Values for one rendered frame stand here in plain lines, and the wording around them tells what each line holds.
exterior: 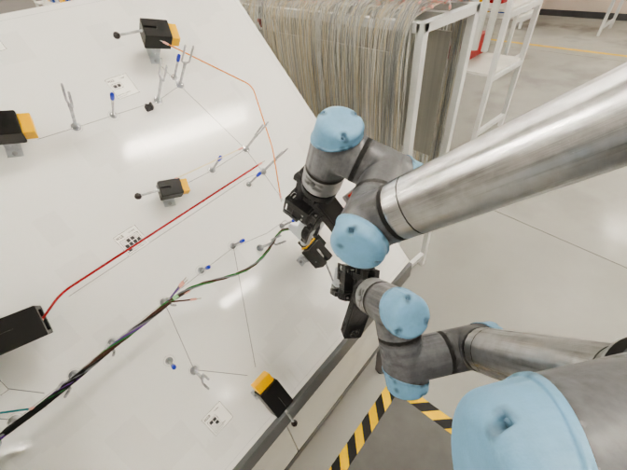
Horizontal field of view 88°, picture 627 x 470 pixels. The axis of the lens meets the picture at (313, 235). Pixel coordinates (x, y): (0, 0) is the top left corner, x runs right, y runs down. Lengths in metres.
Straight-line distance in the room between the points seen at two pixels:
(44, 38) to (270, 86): 0.50
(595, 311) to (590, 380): 2.17
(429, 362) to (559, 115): 0.42
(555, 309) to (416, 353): 1.79
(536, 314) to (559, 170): 1.95
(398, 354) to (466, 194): 0.33
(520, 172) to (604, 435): 0.20
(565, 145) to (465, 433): 0.23
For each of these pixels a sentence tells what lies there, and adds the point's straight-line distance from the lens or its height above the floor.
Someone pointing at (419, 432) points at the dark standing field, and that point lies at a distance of 1.78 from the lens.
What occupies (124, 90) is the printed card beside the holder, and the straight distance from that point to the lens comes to 0.90.
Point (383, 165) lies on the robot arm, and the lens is 0.49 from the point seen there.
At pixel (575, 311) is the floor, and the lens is 2.38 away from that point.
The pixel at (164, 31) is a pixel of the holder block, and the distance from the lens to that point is 0.89.
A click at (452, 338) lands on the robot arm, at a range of 0.64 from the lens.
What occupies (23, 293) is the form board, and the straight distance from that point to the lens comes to 0.78.
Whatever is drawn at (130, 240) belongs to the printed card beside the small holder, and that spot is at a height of 1.26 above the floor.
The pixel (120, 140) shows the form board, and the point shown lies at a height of 1.40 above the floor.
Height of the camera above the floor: 1.69
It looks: 43 degrees down
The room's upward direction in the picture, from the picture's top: 7 degrees counter-clockwise
